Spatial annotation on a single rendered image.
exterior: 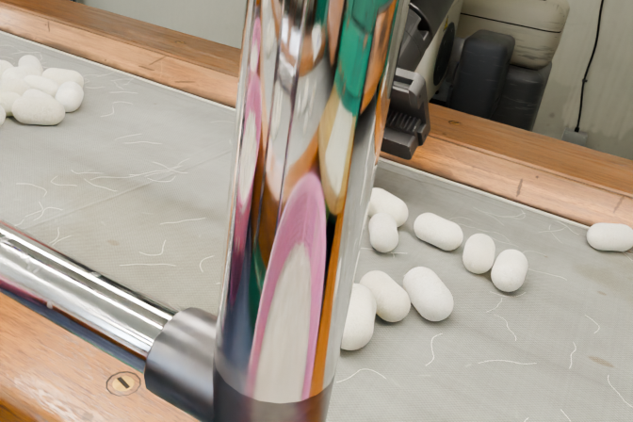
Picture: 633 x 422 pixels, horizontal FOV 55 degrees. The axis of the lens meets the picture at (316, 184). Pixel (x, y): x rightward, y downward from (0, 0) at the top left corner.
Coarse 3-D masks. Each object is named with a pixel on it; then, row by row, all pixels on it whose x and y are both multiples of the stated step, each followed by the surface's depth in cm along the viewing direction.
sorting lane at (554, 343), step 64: (64, 64) 62; (0, 128) 46; (64, 128) 47; (128, 128) 49; (192, 128) 51; (0, 192) 37; (64, 192) 38; (128, 192) 40; (192, 192) 41; (448, 192) 47; (128, 256) 33; (192, 256) 34; (384, 256) 37; (448, 256) 38; (576, 256) 40; (384, 320) 31; (448, 320) 32; (512, 320) 33; (576, 320) 34; (384, 384) 27; (448, 384) 28; (512, 384) 28; (576, 384) 29
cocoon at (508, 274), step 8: (504, 256) 36; (512, 256) 35; (520, 256) 36; (496, 264) 35; (504, 264) 35; (512, 264) 35; (520, 264) 35; (496, 272) 35; (504, 272) 34; (512, 272) 34; (520, 272) 34; (496, 280) 35; (504, 280) 34; (512, 280) 34; (520, 280) 34; (504, 288) 35; (512, 288) 34
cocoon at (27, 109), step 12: (24, 96) 47; (12, 108) 46; (24, 108) 46; (36, 108) 46; (48, 108) 46; (60, 108) 47; (24, 120) 46; (36, 120) 46; (48, 120) 47; (60, 120) 47
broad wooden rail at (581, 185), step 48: (0, 0) 73; (48, 0) 76; (96, 48) 65; (144, 48) 63; (192, 48) 65; (432, 144) 50; (480, 144) 50; (528, 144) 52; (528, 192) 47; (576, 192) 46; (624, 192) 45
